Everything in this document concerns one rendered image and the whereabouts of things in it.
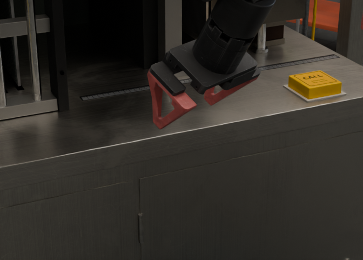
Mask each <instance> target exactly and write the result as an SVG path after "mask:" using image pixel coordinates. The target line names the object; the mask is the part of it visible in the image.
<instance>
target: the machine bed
mask: <svg viewBox="0 0 363 260"><path fill-rule="evenodd" d="M64 35H65V52H66V68H67V77H68V94H69V110H66V111H59V110H56V111H50V112H44V113H39V114H34V115H27V116H21V117H15V118H9V119H3V120H0V191H2V190H7V189H12V188H17V187H21V186H26V185H31V184H36V183H41V182H47V181H51V180H55V179H60V178H65V177H70V176H75V175H81V174H86V173H89V172H94V171H99V170H105V169H109V168H115V167H118V166H123V165H128V164H133V163H139V162H144V161H149V160H152V159H157V158H163V157H167V156H173V155H178V154H183V153H187V152H191V151H197V150H202V149H207V148H212V147H215V146H221V145H225V144H231V143H236V142H241V141H246V140H249V139H255V138H260V137H265V136H270V135H275V134H280V133H284V132H289V131H294V130H299V129H304V128H309V127H313V126H318V125H323V124H328V123H333V122H338V121H343V120H347V119H352V118H357V117H362V116H363V66H361V65H359V64H357V63H356V62H354V61H352V60H350V59H348V58H346V57H344V56H342V55H340V54H338V53H336V52H335V51H333V50H331V49H329V48H327V47H325V46H323V45H321V44H319V43H317V42H315V41H314V40H312V39H310V38H308V37H306V36H304V35H302V34H300V33H298V32H296V31H294V30H292V29H291V28H289V27H287V26H285V25H284V37H283V38H284V39H285V44H278V45H271V46H267V47H268V52H267V53H265V54H255V53H254V52H252V49H248V50H247V51H246V52H247V53H248V54H249V55H250V56H251V57H253V58H254V59H255V60H256V61H257V63H258V65H257V67H259V66H265V65H271V64H278V63H284V62H290V61H297V60H301V59H307V58H313V57H320V56H326V55H332V54H335V55H337V56H339V57H340V58H334V59H328V60H324V61H318V62H312V63H305V64H299V65H293V66H287V67H283V68H276V69H270V70H264V71H261V73H260V75H259V76H258V78H257V79H256V80H255V81H253V82H251V83H250V84H248V85H246V86H244V87H242V88H241V89H239V90H237V91H236V92H234V93H232V94H230V95H229V96H227V97H225V98H224V99H222V100H221V101H218V102H217V103H215V104H214V105H209V104H208V102H207V101H206V100H204V94H203V95H202V94H199V93H198V92H197V91H196V90H195V89H194V88H193V87H192V86H191V85H190V84H191V83H187V84H184V85H185V87H186V89H185V91H184V92H185V93H186V94H187V95H188V96H189V97H190V98H191V99H192V100H193V101H194V102H195V103H196V104H197V106H196V107H195V108H194V109H192V110H191V111H189V112H188V113H186V114H184V115H183V116H181V117H180V118H178V119H177V120H175V121H174V122H172V123H171V124H169V125H167V126H166V127H164V128H162V129H159V128H158V127H157V126H156V125H155V124H154V122H153V111H152V96H151V91H150V90H145V91H140V92H133V93H129V94H123V95H117V96H110V97H104V98H98V99H92V100H88V101H82V100H81V99H80V98H79V97H80V96H86V95H93V94H99V93H103V92H109V91H116V90H122V89H128V88H135V87H139V86H145V85H149V81H148V77H147V73H148V71H149V69H143V68H142V67H141V66H140V65H139V64H138V63H136V62H135V61H134V60H133V59H132V58H131V57H129V56H128V55H127V54H126V53H125V52H124V51H122V50H121V49H120V48H119V47H117V46H116V45H115V44H114V43H113V42H112V41H110V40H109V39H108V38H107V37H106V36H105V35H103V34H102V33H101V32H100V31H99V30H98V29H96V28H95V27H94V26H93V25H92V24H91V23H83V24H75V25H67V26H64ZM37 40H38V53H39V67H40V74H41V87H42V92H46V91H51V88H50V73H49V59H48V45H47V36H46V32H42V33H38V34H37ZM17 49H18V60H19V72H20V79H21V86H18V85H17V84H16V82H15V81H14V80H13V78H12V77H11V76H10V74H9V73H8V71H7V70H6V68H5V67H4V66H3V69H4V79H5V88H6V90H7V92H8V93H6V97H7V98H9V97H16V96H23V95H29V94H32V86H31V74H30V62H29V49H28V37H27V35H21V36H17ZM319 70H321V71H323V72H324V73H326V74H328V75H330V76H331V77H333V78H335V79H337V80H338V81H340V82H341V83H342V85H341V91H343V92H344V93H346V95H345V96H340V97H334V98H329V99H323V100H319V101H314V102H308V103H307V102H305V101H304V100H303V99H301V98H299V97H298V96H296V95H295V94H293V93H292V92H290V91H288V90H287V89H285V88H284V87H283V85H287V84H288V78H289V76H290V75H296V74H303V73H307V72H312V71H319Z"/></svg>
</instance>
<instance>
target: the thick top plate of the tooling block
mask: <svg viewBox="0 0 363 260"><path fill-rule="evenodd" d="M305 8H306V0H276V2H275V4H274V6H273V8H272V9H271V11H270V13H269V14H268V16H267V17H266V19H265V21H264V23H263V24H267V23H274V22H282V21H289V20H294V19H301V18H305Z"/></svg>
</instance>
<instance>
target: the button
mask: <svg viewBox="0 0 363 260"><path fill-rule="evenodd" d="M341 85H342V83H341V82H340V81H338V80H337V79H335V78H333V77H331V76H330V75H328V74H326V73H324V72H323V71H321V70H319V71H312V72H307V73H303V74H296V75H290V76H289V78H288V87H290V88H291V89H293V90H294V91H296V92H297V93H299V94H301V95H302V96H304V97H305V98H307V99H313V98H319V97H324V96H330V95H335V94H340V93H341Z"/></svg>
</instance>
